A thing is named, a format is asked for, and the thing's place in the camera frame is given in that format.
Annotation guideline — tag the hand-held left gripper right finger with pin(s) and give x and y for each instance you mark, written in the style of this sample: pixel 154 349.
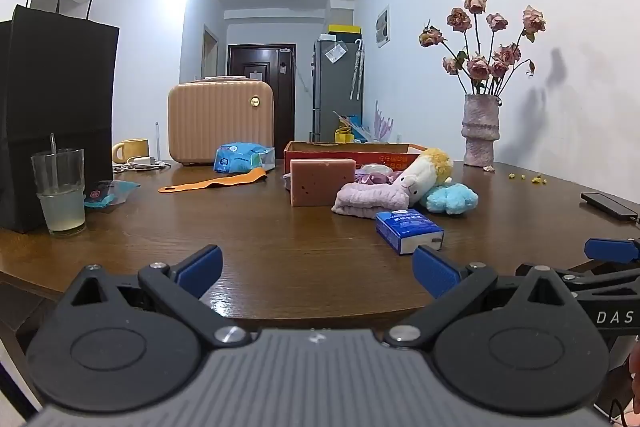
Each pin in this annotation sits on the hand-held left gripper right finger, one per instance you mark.
pixel 435 274

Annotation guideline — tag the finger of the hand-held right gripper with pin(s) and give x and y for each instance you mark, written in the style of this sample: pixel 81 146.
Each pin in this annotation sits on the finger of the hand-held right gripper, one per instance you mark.
pixel 595 279
pixel 610 250

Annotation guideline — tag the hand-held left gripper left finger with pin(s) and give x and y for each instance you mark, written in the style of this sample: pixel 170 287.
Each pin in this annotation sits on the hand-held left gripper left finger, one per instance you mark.
pixel 200 268

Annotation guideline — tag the blue carton box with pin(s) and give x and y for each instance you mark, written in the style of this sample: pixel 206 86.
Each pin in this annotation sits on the blue carton box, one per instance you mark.
pixel 405 229

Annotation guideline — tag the light blue plush toy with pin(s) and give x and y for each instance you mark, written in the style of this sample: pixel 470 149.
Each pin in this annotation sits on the light blue plush toy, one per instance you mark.
pixel 450 199

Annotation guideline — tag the purple fluffy towel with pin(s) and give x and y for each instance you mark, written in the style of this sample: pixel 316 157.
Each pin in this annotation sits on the purple fluffy towel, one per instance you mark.
pixel 365 202

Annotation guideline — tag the white and yellow plush toy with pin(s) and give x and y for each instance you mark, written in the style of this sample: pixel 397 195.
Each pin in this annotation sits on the white and yellow plush toy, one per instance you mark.
pixel 425 172

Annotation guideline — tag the pink satin cloth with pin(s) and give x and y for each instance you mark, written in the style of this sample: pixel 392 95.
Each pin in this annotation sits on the pink satin cloth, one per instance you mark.
pixel 372 179

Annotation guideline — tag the pale mesh bath ball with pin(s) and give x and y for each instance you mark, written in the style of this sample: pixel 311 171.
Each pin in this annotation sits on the pale mesh bath ball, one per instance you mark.
pixel 375 169

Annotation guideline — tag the orange cardboard box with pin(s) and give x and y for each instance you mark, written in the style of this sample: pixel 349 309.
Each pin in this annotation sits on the orange cardboard box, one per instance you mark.
pixel 380 157

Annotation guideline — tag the brick red sponge block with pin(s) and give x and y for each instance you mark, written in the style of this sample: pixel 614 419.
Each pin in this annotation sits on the brick red sponge block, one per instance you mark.
pixel 322 182

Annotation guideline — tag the person's right hand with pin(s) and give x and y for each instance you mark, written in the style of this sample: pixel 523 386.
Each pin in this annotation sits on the person's right hand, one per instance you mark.
pixel 636 374

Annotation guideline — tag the black smartphone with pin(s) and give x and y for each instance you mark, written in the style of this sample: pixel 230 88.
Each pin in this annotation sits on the black smartphone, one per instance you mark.
pixel 610 205

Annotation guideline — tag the scattered dried petals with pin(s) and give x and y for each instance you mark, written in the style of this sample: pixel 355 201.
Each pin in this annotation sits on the scattered dried petals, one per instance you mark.
pixel 525 178

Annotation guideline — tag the blue wet wipes pack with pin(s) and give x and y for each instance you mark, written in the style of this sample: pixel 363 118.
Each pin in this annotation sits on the blue wet wipes pack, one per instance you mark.
pixel 240 158

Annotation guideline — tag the small blue plastic packet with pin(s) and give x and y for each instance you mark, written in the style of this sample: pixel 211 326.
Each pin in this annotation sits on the small blue plastic packet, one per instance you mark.
pixel 107 194

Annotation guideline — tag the yellow mug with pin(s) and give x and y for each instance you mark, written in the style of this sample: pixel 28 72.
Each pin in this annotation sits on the yellow mug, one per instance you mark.
pixel 132 151

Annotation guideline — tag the pink ribbed suitcase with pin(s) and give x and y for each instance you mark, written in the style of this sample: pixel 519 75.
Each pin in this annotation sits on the pink ribbed suitcase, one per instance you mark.
pixel 220 122

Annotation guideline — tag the pink ribbed vase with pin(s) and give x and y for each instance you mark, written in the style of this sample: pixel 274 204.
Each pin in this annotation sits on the pink ribbed vase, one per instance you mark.
pixel 481 132

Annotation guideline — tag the drinking glass with pale drink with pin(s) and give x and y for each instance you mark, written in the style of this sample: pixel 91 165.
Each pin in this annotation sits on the drinking glass with pale drink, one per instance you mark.
pixel 62 202

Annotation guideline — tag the purple dried grass decoration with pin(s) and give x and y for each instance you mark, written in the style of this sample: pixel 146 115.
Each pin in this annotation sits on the purple dried grass decoration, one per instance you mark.
pixel 384 124

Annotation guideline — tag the yellow bag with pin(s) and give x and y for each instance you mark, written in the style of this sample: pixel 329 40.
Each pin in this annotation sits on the yellow bag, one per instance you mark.
pixel 344 133

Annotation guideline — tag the dark brown entrance door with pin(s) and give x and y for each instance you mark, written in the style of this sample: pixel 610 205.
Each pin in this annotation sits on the dark brown entrance door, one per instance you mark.
pixel 280 107

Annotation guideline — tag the clear drinking straw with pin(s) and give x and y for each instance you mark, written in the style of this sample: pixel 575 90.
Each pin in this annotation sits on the clear drinking straw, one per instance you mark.
pixel 52 157

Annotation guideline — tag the grey refrigerator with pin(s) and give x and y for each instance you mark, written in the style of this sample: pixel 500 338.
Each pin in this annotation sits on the grey refrigerator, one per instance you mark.
pixel 335 102

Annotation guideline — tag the paper notice on door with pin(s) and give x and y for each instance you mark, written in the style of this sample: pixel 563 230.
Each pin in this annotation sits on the paper notice on door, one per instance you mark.
pixel 254 74

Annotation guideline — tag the dried pink roses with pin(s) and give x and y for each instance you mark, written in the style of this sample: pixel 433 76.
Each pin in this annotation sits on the dried pink roses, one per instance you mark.
pixel 482 67

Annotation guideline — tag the wooden interior door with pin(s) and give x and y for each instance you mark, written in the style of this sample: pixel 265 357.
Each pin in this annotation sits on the wooden interior door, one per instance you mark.
pixel 210 52

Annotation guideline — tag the black paper bag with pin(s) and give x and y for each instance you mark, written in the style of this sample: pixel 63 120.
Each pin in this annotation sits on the black paper bag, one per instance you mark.
pixel 55 107

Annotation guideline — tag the white folded umbrella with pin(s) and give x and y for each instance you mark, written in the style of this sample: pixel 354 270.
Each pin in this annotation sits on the white folded umbrella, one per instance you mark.
pixel 357 67

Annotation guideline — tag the paper note on refrigerator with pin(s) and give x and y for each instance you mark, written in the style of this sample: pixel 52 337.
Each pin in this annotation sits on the paper note on refrigerator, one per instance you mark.
pixel 334 53

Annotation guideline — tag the yellow box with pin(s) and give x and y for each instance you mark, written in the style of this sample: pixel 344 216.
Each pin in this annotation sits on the yellow box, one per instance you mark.
pixel 344 29

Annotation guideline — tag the wall picture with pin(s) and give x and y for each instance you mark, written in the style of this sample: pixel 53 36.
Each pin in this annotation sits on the wall picture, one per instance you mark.
pixel 382 26

